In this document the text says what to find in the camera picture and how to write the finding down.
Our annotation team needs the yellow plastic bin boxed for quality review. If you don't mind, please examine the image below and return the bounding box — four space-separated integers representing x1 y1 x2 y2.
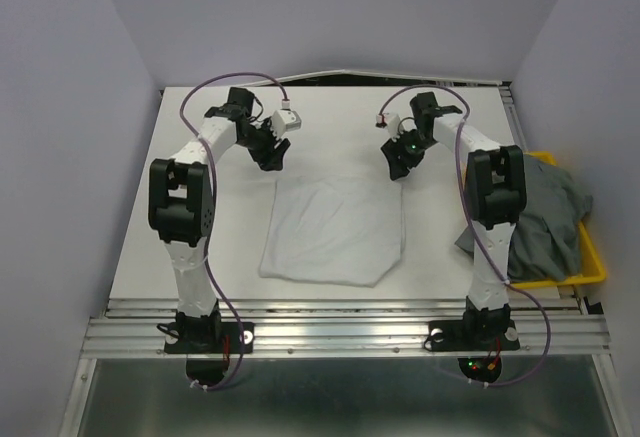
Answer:
462 150 609 292

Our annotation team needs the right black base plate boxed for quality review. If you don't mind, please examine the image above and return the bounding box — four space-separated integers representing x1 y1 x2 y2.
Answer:
422 319 521 384

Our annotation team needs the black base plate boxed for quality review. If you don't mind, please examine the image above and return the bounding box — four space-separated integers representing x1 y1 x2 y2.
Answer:
156 322 254 392
422 319 521 384

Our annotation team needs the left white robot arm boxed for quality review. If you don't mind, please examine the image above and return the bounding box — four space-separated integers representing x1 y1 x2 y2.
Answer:
148 87 301 354

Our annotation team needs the white skirt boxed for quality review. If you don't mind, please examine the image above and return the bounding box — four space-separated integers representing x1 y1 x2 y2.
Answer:
258 177 405 288

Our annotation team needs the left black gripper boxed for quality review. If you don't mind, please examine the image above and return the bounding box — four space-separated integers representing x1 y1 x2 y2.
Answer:
237 116 290 172

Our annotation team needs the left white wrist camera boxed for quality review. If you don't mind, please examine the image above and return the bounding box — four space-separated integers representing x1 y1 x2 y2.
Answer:
271 109 302 139

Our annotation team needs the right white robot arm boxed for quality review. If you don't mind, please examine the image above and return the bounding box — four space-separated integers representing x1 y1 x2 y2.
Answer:
376 86 527 352

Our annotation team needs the grey skirt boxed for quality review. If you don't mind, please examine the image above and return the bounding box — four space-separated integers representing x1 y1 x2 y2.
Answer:
453 154 595 281

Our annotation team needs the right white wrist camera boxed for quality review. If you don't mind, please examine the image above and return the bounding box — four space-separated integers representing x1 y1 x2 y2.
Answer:
375 112 405 141

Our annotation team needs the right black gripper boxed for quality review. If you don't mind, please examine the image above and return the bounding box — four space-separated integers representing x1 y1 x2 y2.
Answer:
380 127 436 179

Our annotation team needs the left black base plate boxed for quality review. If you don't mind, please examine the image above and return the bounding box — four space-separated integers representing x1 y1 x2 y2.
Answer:
156 322 254 392

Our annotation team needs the aluminium rail frame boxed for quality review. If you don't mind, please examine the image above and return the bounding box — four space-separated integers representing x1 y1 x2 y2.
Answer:
58 81 626 437

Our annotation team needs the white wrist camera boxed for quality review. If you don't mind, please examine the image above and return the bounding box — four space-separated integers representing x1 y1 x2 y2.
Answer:
271 109 302 139
375 112 405 141

